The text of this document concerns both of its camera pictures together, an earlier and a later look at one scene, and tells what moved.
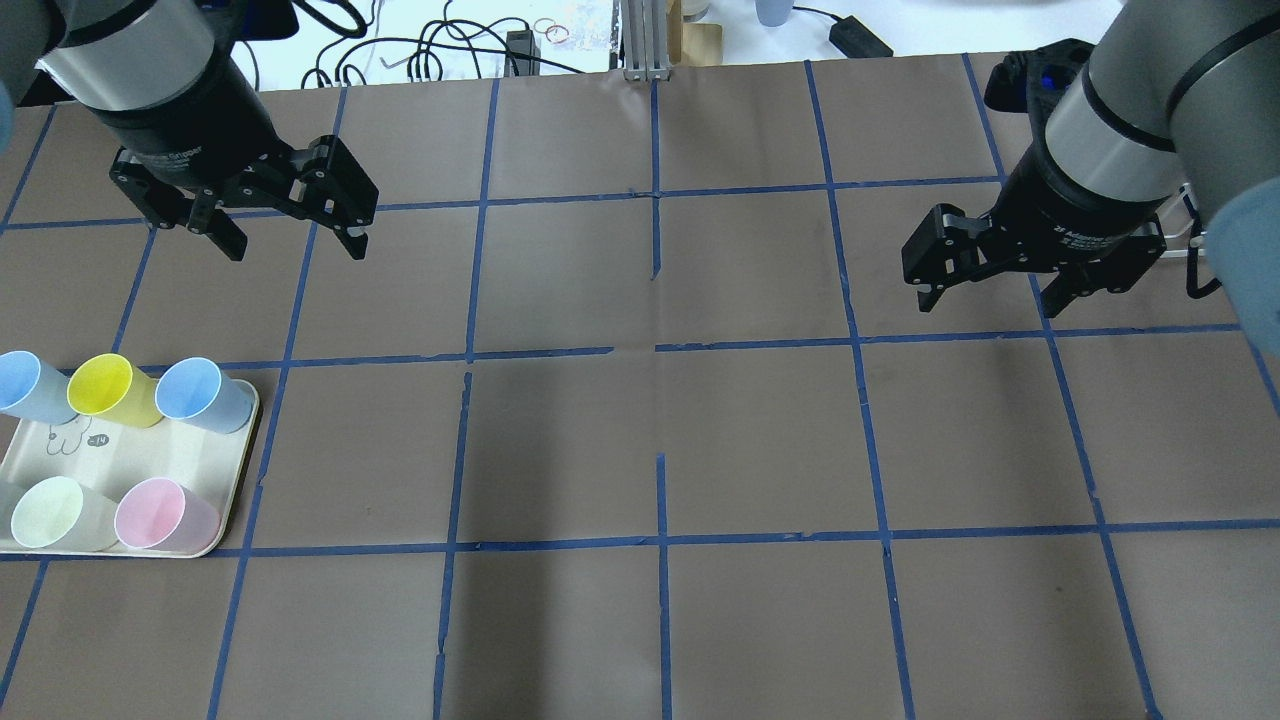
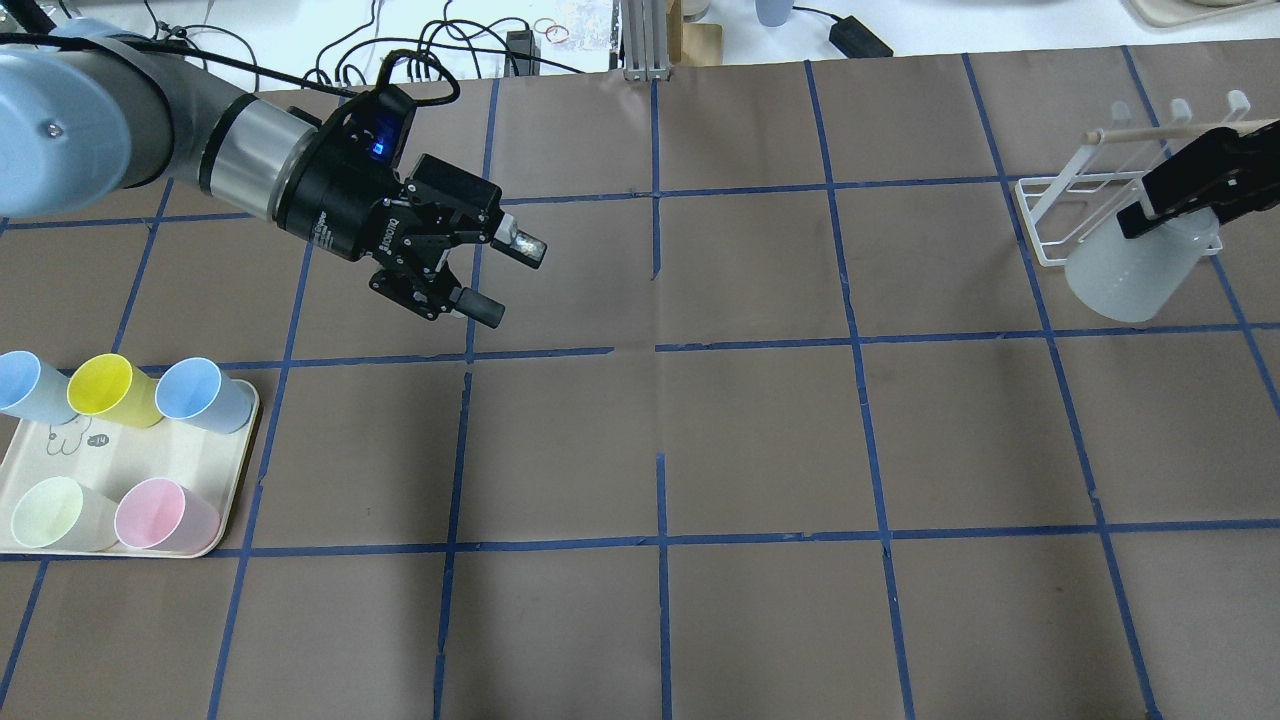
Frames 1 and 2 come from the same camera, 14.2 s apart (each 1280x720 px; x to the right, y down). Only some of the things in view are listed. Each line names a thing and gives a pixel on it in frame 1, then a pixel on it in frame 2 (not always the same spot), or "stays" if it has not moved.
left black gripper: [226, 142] -> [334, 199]
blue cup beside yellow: [194, 388] stays
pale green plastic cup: [53, 512] stays
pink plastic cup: [159, 514] stays
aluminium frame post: [645, 39] stays
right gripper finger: [941, 251] -> [1220, 174]
